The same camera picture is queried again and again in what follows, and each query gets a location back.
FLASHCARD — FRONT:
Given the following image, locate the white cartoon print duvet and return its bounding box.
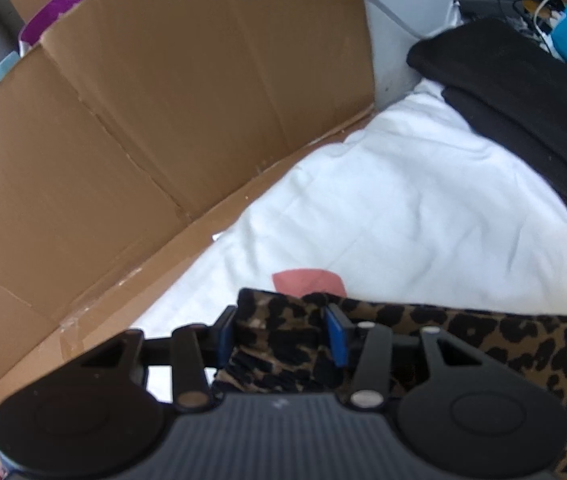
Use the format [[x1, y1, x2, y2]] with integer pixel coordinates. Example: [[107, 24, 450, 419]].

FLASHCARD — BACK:
[[132, 79, 567, 406]]

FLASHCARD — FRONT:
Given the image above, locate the brown cardboard sheet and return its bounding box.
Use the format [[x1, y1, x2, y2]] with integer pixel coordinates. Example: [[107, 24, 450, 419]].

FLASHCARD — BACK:
[[0, 0, 375, 402]]

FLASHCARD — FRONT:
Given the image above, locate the leopard print garment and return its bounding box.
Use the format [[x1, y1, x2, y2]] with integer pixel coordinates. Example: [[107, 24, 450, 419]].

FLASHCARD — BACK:
[[212, 288, 567, 479]]

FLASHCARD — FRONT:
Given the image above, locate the black folded garment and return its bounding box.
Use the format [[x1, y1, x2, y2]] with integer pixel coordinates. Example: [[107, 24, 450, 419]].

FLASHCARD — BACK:
[[407, 18, 567, 204]]

